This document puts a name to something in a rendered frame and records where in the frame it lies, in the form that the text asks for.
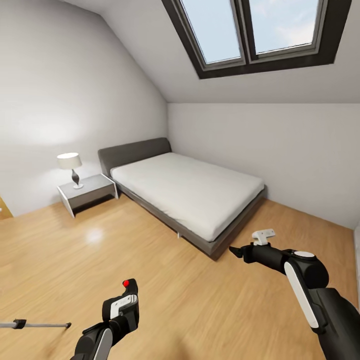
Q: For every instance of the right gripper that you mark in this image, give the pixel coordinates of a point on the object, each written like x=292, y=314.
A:
x=254, y=253

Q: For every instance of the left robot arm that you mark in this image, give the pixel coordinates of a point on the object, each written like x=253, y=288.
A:
x=96, y=341

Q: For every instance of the table lamp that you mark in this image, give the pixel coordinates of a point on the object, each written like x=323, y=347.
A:
x=71, y=161

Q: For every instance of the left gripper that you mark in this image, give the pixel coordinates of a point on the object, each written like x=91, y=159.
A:
x=127, y=323

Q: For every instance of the nightstand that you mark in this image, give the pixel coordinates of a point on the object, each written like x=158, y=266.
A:
x=94, y=187

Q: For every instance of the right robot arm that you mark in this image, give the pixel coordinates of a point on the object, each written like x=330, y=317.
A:
x=331, y=316

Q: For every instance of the bed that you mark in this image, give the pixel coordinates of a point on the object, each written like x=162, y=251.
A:
x=203, y=202

